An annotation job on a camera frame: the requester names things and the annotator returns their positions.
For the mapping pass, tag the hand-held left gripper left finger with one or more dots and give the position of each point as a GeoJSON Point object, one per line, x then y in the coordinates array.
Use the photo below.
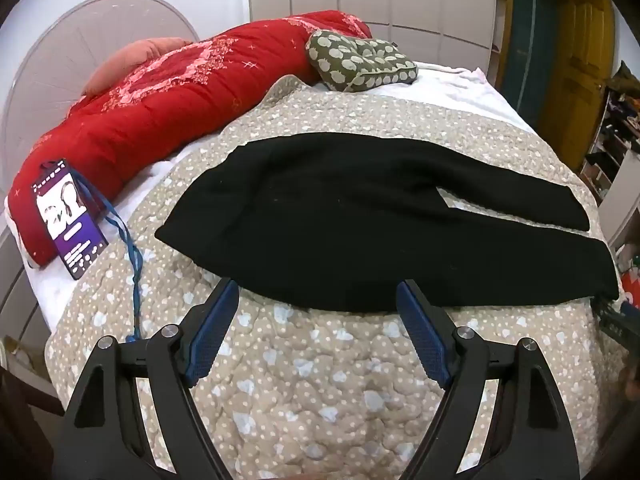
{"type": "Point", "coordinates": [212, 332]}

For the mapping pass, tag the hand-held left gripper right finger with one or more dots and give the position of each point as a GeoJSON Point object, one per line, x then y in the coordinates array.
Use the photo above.
{"type": "Point", "coordinates": [422, 335]}

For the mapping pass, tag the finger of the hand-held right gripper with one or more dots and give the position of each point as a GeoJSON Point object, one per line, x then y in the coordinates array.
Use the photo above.
{"type": "Point", "coordinates": [617, 322]}

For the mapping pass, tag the black pants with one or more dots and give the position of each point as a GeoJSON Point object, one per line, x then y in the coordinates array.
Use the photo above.
{"type": "Point", "coordinates": [350, 210]}

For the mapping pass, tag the red box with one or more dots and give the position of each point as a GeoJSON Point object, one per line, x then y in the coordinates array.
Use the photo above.
{"type": "Point", "coordinates": [631, 270]}

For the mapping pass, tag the beige dotted quilt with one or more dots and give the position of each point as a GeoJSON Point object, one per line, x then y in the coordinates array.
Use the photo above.
{"type": "Point", "coordinates": [300, 385]}

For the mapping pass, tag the purple badge card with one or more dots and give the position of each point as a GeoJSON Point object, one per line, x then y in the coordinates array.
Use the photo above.
{"type": "Point", "coordinates": [65, 220]}

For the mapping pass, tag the cluttered white shelf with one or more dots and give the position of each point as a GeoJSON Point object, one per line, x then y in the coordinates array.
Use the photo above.
{"type": "Point", "coordinates": [615, 125]}

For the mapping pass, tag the red floral comforter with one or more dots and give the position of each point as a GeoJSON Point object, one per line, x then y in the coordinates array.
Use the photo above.
{"type": "Point", "coordinates": [165, 110]}

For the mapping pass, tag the white bed sheet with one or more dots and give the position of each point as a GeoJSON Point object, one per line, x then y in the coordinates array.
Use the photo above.
{"type": "Point", "coordinates": [450, 85]}

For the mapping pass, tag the yellow wooden door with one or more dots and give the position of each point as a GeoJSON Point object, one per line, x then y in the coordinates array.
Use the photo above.
{"type": "Point", "coordinates": [575, 70]}

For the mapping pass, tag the green patterned pillow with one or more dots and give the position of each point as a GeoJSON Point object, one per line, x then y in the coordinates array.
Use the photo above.
{"type": "Point", "coordinates": [350, 57]}

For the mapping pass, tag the pink pillow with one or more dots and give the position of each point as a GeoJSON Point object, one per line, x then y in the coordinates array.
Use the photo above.
{"type": "Point", "coordinates": [125, 57]}

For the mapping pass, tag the dark teal door panel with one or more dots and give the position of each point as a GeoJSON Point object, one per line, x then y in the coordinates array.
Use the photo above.
{"type": "Point", "coordinates": [525, 45]}

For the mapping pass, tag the round white headboard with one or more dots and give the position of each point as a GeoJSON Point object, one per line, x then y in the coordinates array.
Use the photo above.
{"type": "Point", "coordinates": [55, 60]}

